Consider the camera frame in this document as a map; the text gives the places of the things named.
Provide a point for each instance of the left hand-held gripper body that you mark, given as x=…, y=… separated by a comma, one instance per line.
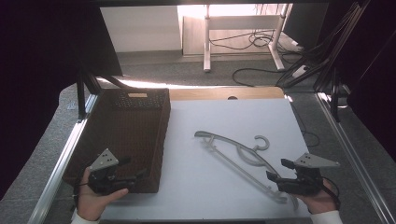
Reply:
x=102, y=174

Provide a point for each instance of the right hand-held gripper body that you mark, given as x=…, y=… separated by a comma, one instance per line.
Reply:
x=302, y=182

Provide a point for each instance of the grey plastic clothes hanger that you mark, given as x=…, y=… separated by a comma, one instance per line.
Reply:
x=202, y=134

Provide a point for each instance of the person's right hand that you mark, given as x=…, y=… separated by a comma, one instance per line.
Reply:
x=320, y=200

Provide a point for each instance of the person's left hand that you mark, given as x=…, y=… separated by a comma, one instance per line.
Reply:
x=93, y=202

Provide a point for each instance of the brown woven basket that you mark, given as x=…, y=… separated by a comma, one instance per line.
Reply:
x=130, y=130

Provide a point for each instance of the black metal stand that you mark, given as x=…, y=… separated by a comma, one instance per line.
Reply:
x=81, y=96
x=335, y=93

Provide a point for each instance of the white table sheet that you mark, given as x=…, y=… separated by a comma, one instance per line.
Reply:
x=218, y=118

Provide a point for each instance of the bundle of black struts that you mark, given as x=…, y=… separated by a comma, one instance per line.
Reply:
x=330, y=49

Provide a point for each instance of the aluminium rail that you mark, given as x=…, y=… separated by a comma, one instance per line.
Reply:
x=351, y=149
x=59, y=168

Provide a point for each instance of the white metal desk frame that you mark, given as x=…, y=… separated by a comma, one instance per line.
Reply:
x=206, y=46

